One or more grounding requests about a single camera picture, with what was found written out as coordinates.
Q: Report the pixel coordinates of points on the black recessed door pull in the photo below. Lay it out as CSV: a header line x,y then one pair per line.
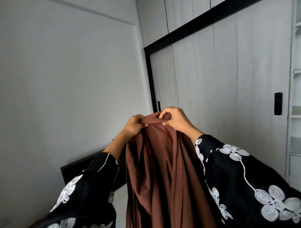
x,y
159,106
278,103

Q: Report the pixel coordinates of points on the person's left hand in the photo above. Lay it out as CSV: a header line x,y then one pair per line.
x,y
135,124

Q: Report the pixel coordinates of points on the brown bed sheet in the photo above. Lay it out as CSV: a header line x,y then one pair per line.
x,y
164,176

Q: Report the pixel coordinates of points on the person's right hand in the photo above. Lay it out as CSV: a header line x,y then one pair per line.
x,y
181,119

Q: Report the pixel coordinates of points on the dark wooden bed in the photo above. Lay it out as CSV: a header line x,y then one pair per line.
x,y
75,169

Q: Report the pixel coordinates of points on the person's left forearm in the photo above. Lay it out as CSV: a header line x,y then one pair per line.
x,y
116,145

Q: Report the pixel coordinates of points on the person's right forearm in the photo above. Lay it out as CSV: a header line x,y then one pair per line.
x,y
194,134

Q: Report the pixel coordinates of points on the white mattress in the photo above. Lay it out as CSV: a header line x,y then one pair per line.
x,y
120,206

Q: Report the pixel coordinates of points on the white wardrobe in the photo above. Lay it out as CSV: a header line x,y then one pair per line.
x,y
223,82

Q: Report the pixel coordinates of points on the black floral blouse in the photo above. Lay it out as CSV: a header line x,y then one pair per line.
x,y
235,188

